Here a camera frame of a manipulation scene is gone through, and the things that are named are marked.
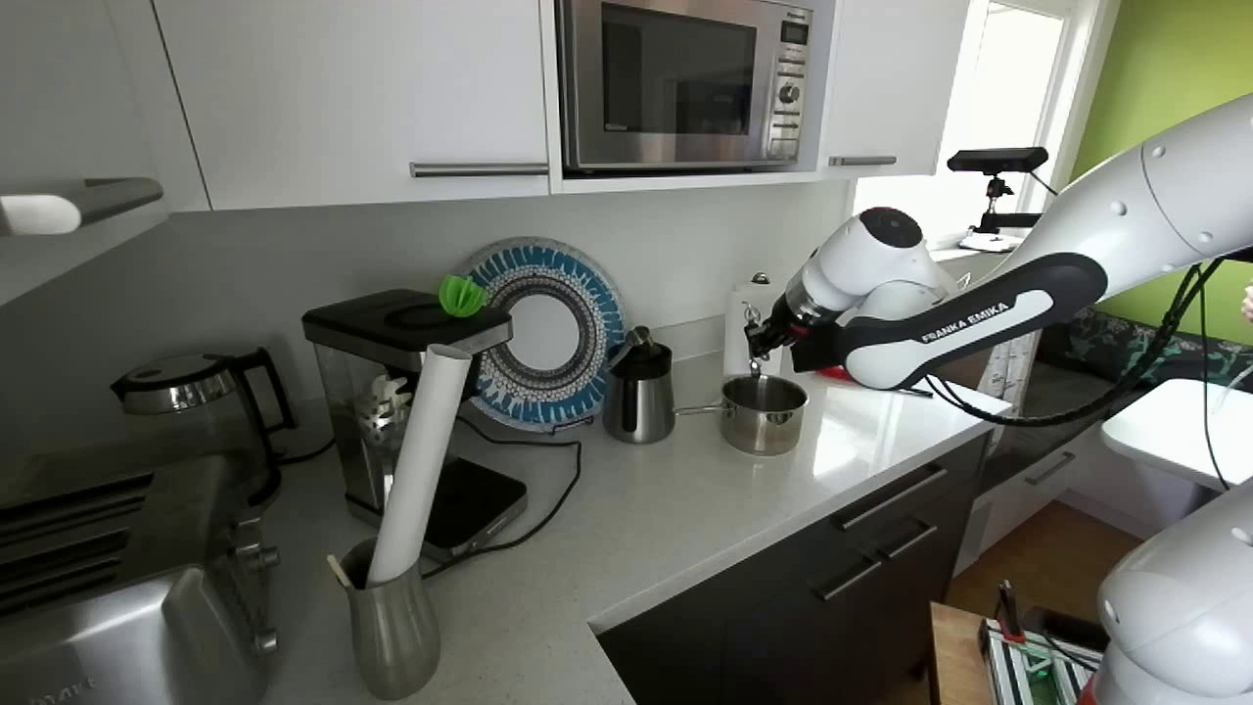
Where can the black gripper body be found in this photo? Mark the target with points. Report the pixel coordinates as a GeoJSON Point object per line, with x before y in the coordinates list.
{"type": "Point", "coordinates": [786, 325]}

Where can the silver metal spoon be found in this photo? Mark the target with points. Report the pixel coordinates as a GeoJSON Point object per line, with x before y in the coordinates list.
{"type": "Point", "coordinates": [762, 379]}

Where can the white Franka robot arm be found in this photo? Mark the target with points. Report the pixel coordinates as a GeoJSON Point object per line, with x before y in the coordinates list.
{"type": "Point", "coordinates": [1147, 209]}

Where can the silver metal pot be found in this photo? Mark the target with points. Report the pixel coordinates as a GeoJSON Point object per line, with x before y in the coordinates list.
{"type": "Point", "coordinates": [765, 416]}

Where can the dark metal mug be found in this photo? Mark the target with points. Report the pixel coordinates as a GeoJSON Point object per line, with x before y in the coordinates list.
{"type": "Point", "coordinates": [638, 392]}

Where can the dark grey drawer cabinet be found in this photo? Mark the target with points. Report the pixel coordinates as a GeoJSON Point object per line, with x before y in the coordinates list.
{"type": "Point", "coordinates": [786, 602]}

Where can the stainless steel microwave oven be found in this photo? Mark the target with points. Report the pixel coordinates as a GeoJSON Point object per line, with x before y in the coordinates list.
{"type": "Point", "coordinates": [685, 85]}

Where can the narrow white cabinet door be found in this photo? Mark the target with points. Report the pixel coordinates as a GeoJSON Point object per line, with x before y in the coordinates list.
{"type": "Point", "coordinates": [894, 70]}

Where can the green plastic object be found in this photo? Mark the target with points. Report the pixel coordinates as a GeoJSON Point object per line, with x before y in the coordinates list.
{"type": "Point", "coordinates": [459, 295]}

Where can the dark patterned cloth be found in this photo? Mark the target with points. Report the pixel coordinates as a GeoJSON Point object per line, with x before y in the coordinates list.
{"type": "Point", "coordinates": [1096, 349]}

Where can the white paper roll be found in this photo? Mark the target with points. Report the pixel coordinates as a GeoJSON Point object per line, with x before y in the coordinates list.
{"type": "Point", "coordinates": [419, 456]}

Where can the wooden crate with tools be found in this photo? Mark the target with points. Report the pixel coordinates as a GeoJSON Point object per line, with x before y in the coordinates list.
{"type": "Point", "coordinates": [961, 661]}

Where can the black coffee machine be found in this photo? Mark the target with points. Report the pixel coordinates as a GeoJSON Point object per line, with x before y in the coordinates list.
{"type": "Point", "coordinates": [377, 354]}

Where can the white side table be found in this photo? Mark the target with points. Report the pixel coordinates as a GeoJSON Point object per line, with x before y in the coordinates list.
{"type": "Point", "coordinates": [1167, 435]}

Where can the metal utensil holder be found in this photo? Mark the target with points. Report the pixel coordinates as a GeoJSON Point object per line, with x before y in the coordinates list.
{"type": "Point", "coordinates": [394, 638]}

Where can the wide white cabinet door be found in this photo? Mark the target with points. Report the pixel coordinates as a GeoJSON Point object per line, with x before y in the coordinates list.
{"type": "Point", "coordinates": [354, 91]}

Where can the silver electric kettle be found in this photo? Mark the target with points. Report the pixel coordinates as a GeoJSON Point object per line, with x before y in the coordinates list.
{"type": "Point", "coordinates": [196, 397]}

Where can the silver metal toaster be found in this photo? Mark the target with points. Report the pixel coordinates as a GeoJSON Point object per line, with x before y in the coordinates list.
{"type": "Point", "coordinates": [117, 589]}

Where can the white cabinet door with shelf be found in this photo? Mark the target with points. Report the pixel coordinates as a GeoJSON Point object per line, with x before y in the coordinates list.
{"type": "Point", "coordinates": [78, 102]}

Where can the white object on shelf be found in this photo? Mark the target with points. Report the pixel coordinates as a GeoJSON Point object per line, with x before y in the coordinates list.
{"type": "Point", "coordinates": [42, 214]}

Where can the black camera on stand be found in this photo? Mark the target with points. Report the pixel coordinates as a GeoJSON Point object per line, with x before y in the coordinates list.
{"type": "Point", "coordinates": [995, 163]}

